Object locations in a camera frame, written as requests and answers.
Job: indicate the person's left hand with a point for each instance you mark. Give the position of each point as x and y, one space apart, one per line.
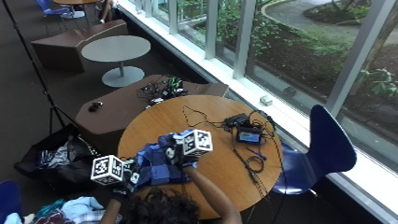
130 183

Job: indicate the person's right hand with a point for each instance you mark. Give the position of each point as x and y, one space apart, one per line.
178 154

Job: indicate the blue checkered cloth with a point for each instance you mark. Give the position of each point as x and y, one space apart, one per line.
158 169

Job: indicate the white marker cube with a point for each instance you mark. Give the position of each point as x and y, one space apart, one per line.
199 142
107 169

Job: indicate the black open bag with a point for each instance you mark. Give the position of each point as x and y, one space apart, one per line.
62 165

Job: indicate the brown angular bench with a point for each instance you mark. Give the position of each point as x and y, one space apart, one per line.
120 109
66 46

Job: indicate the pile of clothes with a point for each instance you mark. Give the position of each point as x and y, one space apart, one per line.
79 208

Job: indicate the black box device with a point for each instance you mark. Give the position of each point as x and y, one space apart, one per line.
238 120

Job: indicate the small device with screen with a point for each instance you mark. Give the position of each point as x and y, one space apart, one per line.
250 135

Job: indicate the blue pen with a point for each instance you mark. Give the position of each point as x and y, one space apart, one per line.
256 153

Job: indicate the small white box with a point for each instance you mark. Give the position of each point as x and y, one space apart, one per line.
267 100

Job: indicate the small dark object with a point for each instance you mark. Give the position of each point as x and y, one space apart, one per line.
290 91

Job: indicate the grey round table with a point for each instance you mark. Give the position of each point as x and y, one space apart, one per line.
117 49

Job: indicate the black tripod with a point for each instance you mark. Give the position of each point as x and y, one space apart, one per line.
39 81

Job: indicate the round wooden table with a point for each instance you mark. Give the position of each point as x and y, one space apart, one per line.
77 2

